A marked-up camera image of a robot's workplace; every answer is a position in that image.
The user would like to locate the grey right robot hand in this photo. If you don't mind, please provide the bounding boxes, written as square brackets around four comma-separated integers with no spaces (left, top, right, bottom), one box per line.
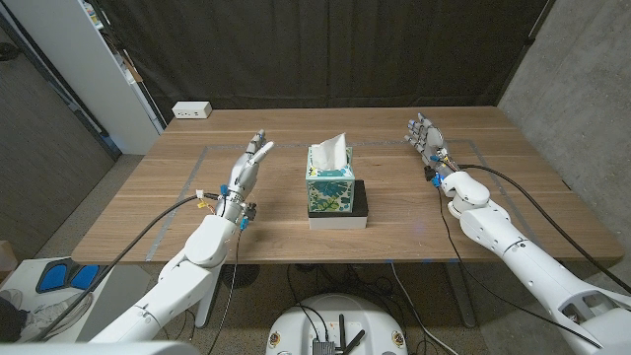
[404,112,457,179]

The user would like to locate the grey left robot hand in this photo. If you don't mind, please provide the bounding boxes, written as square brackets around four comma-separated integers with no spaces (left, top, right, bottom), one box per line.
[216,128,275,222]

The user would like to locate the teal floral tissue box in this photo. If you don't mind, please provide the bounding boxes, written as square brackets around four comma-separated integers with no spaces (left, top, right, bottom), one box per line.
[305,145,356,214]

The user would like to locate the white tissue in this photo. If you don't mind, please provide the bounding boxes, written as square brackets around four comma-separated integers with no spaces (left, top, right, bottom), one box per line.
[310,131,349,172]

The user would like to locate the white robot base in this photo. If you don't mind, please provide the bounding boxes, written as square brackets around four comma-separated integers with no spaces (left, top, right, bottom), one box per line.
[264,293,409,355]

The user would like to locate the black and white box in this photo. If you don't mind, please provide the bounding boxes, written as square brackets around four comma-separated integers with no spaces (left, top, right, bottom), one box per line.
[307,179,370,231]

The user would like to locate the brown cardboard box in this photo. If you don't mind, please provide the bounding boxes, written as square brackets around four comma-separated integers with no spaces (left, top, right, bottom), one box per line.
[0,240,19,282]

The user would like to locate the white power strip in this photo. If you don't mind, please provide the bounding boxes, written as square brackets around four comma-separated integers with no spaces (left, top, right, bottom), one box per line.
[171,101,213,120]

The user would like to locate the black round slatted disc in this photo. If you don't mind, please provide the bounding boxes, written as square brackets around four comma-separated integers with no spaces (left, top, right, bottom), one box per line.
[219,264,261,290]

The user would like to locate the black backdrop stand pole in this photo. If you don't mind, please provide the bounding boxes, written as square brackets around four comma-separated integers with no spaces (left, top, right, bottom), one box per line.
[494,0,558,106]

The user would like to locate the black curtain backdrop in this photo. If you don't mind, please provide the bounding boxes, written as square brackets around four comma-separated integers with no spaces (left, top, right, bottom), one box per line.
[96,0,551,124]

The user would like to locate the white table leg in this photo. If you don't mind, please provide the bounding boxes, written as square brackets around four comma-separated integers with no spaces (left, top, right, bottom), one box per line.
[194,264,223,329]

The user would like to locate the grey table leg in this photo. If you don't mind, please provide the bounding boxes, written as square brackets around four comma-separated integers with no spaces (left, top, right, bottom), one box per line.
[443,262,478,329]

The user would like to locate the blue foot pedal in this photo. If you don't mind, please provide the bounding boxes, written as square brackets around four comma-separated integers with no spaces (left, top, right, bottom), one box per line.
[68,264,103,291]
[36,262,70,294]

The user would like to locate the black router with antennas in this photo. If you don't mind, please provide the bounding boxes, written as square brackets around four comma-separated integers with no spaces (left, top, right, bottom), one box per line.
[311,313,367,355]

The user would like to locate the white storage cabinet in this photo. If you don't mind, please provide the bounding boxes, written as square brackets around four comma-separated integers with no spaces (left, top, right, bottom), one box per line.
[2,0,167,156]

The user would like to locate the grey white sneaker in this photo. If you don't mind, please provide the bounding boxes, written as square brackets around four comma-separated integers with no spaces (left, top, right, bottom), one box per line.
[19,291,94,341]
[0,288,24,310]

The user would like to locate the dark trouser leg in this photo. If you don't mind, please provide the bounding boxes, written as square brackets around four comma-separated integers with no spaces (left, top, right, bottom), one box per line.
[0,298,29,342]

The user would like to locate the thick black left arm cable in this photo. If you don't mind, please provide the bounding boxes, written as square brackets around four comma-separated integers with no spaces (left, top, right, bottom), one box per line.
[36,192,221,341]

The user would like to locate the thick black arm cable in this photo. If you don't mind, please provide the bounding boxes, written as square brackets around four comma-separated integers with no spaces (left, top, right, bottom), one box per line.
[36,192,221,341]
[457,164,631,295]

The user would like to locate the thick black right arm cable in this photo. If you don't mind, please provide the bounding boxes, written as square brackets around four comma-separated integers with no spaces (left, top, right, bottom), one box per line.
[457,164,631,295]

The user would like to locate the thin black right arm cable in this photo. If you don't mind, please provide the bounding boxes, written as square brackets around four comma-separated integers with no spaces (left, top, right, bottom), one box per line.
[437,186,602,350]

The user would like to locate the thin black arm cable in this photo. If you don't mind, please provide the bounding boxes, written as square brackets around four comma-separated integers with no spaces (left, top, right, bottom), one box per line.
[437,186,602,350]
[206,229,243,355]

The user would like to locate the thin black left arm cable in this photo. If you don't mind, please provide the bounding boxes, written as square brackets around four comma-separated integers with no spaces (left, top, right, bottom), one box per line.
[206,229,243,355]

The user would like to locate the black frame rail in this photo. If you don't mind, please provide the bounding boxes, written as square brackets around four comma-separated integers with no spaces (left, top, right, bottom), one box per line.
[0,9,123,162]

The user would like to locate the white floor cable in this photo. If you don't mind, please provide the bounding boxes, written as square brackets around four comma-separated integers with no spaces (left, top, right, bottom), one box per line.
[391,262,459,355]

